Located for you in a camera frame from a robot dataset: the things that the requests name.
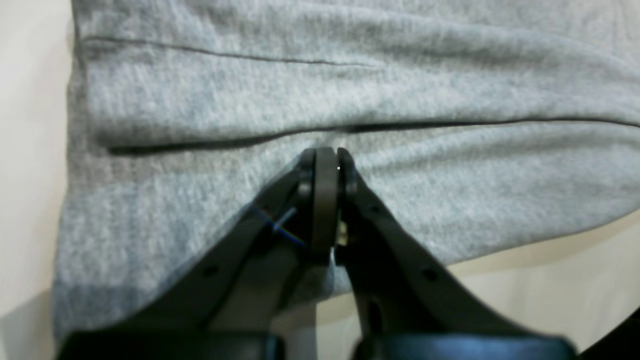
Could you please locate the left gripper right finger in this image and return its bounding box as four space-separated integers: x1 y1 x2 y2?
334 148 578 360

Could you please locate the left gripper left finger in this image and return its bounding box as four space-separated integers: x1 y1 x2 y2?
58 147 339 360

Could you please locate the grey T-shirt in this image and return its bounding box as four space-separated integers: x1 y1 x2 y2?
52 0 640 346

